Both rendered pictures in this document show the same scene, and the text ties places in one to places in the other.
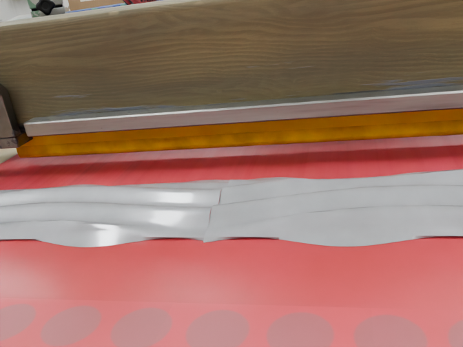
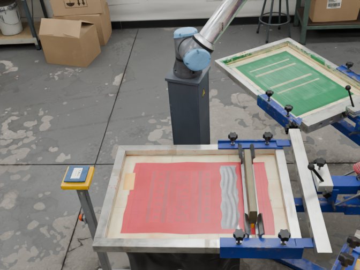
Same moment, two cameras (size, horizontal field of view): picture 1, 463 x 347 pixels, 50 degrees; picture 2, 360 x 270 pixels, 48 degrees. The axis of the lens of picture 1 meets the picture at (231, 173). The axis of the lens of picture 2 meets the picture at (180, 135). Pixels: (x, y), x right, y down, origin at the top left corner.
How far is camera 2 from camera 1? 1.65 m
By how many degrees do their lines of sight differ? 69
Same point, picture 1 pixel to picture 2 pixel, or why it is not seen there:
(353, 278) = (215, 207)
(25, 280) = (213, 181)
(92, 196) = (231, 180)
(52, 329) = (206, 187)
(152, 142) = not seen: hidden behind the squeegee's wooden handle
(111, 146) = not seen: hidden behind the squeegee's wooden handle
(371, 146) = not seen: hidden behind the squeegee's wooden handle
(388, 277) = (215, 209)
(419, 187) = (230, 211)
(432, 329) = (208, 211)
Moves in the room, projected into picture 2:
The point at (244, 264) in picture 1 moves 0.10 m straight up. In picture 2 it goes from (216, 199) to (216, 182)
